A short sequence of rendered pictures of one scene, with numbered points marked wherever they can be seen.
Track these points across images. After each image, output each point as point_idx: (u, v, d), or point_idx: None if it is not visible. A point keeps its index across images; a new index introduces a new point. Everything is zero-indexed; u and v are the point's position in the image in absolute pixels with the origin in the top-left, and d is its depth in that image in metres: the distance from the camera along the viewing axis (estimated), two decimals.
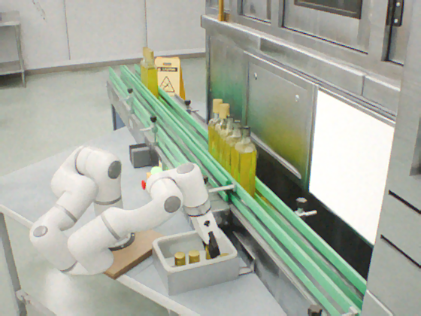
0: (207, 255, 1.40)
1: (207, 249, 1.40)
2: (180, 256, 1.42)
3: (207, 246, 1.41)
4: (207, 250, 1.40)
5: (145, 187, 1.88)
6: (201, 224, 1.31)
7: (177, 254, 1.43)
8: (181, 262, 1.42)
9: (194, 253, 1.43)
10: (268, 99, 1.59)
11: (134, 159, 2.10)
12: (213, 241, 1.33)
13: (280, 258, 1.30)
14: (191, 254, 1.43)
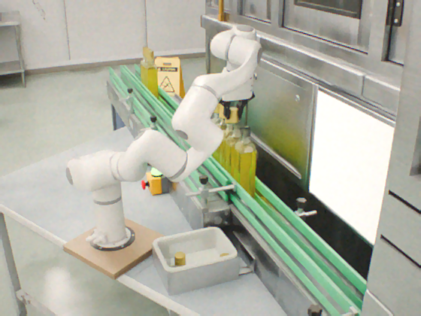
0: None
1: None
2: (180, 256, 1.42)
3: None
4: None
5: (145, 187, 1.88)
6: (253, 77, 1.44)
7: (177, 254, 1.43)
8: (181, 262, 1.42)
9: (234, 108, 1.51)
10: (268, 99, 1.59)
11: None
12: (252, 92, 1.49)
13: (280, 258, 1.30)
14: (236, 109, 1.50)
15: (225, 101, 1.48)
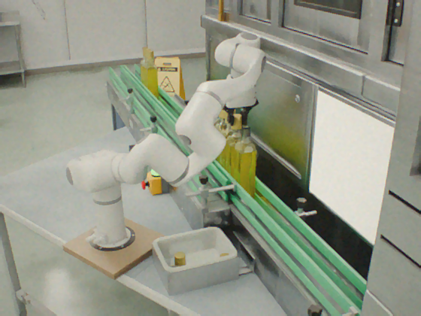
0: None
1: (233, 112, 1.57)
2: (180, 256, 1.42)
3: None
4: (234, 112, 1.57)
5: (145, 187, 1.88)
6: (257, 84, 1.45)
7: (177, 254, 1.43)
8: (181, 262, 1.42)
9: (237, 115, 1.53)
10: (268, 99, 1.59)
11: None
12: (256, 98, 1.51)
13: (280, 258, 1.30)
14: (240, 116, 1.52)
15: (228, 108, 1.50)
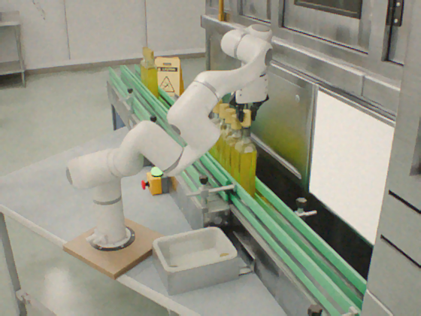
0: None
1: (233, 112, 1.57)
2: (249, 110, 1.47)
3: (231, 110, 1.57)
4: (234, 112, 1.57)
5: (145, 187, 1.88)
6: (268, 78, 1.39)
7: (246, 111, 1.46)
8: (251, 115, 1.48)
9: None
10: (268, 99, 1.59)
11: None
12: None
13: (280, 258, 1.30)
14: None
15: (238, 104, 1.43)
